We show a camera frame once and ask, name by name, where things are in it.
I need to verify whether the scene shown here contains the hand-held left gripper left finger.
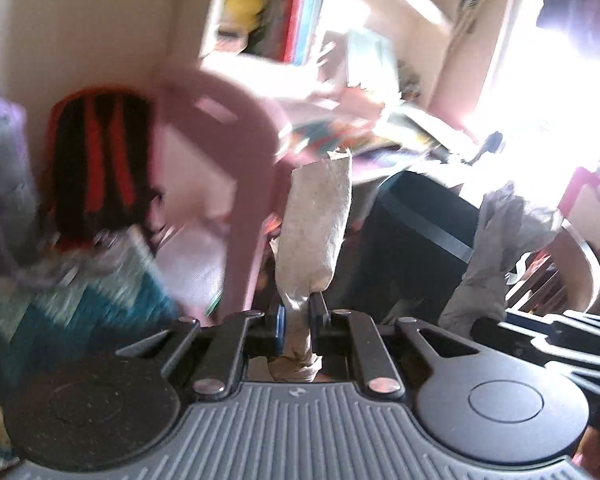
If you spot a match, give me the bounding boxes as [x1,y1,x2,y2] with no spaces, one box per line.
[116,305,286,399]

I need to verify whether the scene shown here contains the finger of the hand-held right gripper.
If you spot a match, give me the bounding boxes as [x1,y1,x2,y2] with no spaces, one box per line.
[472,309,600,357]
[545,355,600,397]

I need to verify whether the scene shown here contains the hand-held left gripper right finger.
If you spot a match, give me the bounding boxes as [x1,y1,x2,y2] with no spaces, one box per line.
[311,292,481,400]

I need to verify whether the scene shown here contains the grey wrapper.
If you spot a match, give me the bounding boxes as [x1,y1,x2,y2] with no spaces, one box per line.
[439,181,565,332]

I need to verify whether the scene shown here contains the dark green deer print bin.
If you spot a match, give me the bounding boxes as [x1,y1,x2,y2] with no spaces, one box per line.
[351,169,487,328]

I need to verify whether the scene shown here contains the pink plastic chair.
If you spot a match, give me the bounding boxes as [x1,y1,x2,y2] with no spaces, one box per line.
[152,66,483,322]

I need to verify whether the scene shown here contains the teal zigzag quilt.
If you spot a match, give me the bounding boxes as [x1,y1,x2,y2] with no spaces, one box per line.
[0,227,182,472]

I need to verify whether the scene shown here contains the red black backpack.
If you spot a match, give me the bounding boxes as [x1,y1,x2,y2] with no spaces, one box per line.
[44,86,167,253]

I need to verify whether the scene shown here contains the green standing book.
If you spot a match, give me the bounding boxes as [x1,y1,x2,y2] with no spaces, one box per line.
[344,29,402,92]

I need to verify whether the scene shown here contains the row of books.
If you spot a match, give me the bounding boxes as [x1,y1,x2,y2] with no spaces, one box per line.
[264,0,327,67]

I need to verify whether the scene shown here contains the purple grey backpack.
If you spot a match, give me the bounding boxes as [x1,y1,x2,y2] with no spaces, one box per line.
[0,87,42,283]

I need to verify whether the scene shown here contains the white desk shelf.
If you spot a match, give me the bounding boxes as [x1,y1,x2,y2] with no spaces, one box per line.
[199,0,458,73]

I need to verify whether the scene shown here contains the yellow plush toy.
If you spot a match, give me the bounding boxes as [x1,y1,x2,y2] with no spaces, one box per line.
[226,0,267,32]

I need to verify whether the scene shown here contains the pink frame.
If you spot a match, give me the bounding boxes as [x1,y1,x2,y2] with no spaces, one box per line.
[559,166,600,222]

